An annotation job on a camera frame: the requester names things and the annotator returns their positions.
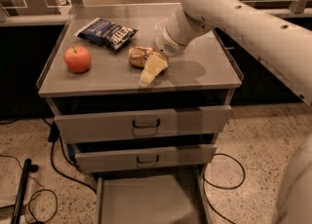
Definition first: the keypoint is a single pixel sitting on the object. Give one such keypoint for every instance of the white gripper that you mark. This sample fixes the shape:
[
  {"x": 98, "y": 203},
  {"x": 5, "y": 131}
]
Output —
[{"x": 163, "y": 43}]

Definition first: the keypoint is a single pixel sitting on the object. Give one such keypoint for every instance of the orange soda can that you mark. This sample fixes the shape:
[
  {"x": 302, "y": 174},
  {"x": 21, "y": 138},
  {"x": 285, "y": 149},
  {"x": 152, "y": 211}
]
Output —
[{"x": 138, "y": 56}]

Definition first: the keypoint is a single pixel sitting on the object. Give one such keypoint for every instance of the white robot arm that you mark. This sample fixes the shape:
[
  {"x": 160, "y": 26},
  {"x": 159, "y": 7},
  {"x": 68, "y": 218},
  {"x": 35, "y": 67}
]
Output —
[{"x": 282, "y": 47}]

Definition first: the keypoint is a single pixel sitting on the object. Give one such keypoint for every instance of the grey drawer cabinet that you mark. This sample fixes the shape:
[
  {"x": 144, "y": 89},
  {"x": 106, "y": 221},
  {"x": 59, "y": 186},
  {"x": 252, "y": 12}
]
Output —
[{"x": 204, "y": 75}]

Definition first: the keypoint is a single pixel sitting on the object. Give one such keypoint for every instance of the top grey drawer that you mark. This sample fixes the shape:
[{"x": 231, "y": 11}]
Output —
[{"x": 112, "y": 126}]

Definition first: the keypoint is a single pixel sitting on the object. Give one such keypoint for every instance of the grey drawer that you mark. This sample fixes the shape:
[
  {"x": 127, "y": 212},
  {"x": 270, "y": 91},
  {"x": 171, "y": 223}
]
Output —
[
  {"x": 112, "y": 126},
  {"x": 159, "y": 197},
  {"x": 145, "y": 158}
]

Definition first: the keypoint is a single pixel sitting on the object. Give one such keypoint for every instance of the middle grey drawer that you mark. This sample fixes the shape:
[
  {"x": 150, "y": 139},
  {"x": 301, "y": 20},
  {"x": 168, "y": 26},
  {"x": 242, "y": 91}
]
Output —
[{"x": 145, "y": 158}]

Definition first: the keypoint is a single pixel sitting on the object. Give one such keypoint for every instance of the bottom grey drawer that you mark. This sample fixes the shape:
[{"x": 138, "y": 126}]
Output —
[{"x": 159, "y": 197}]

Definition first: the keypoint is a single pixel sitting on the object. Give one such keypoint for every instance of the white bowl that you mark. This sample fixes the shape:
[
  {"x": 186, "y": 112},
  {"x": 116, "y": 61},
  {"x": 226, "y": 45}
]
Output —
[{"x": 158, "y": 26}]

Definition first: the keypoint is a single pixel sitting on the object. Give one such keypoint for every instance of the blue chip bag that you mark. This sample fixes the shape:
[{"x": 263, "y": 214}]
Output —
[{"x": 105, "y": 33}]

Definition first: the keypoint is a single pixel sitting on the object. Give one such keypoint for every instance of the red apple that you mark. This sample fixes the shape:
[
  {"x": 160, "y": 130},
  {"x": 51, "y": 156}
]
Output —
[{"x": 77, "y": 59}]

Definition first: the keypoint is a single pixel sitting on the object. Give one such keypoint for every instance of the black pole on floor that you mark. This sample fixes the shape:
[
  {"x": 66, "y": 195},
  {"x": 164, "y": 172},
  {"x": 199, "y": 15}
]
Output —
[{"x": 27, "y": 169}]

